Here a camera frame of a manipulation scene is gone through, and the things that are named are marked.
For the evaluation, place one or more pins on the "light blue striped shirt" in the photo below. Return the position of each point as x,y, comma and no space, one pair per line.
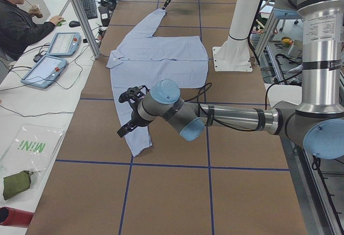
164,65

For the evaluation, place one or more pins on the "black keyboard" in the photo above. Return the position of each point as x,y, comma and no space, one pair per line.
90,8

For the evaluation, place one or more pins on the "white MINI plastic bag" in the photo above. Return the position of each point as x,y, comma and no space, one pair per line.
32,150

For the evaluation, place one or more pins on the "near blue teach pendant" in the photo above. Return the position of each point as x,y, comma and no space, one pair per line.
44,72

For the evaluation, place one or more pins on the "blue teach pendant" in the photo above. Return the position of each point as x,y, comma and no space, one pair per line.
44,72
64,44

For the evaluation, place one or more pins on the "black computer mouse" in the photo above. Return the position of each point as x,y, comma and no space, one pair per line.
74,23

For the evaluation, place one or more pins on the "far blue teach pendant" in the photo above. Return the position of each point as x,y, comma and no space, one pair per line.
64,44

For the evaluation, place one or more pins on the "green fabric pouch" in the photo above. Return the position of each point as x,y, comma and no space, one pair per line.
16,184

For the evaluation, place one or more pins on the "iced coffee cup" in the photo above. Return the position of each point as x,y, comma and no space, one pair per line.
36,10

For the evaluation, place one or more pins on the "red cylinder bottle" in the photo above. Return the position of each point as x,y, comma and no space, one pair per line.
15,217

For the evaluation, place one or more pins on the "seated person black jacket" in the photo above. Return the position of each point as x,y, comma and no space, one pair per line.
18,30

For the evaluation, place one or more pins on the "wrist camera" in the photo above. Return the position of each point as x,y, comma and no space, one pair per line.
134,96

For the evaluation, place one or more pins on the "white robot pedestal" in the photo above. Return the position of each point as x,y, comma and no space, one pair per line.
234,55

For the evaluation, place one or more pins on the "aluminium frame post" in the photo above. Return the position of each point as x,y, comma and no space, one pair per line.
78,8

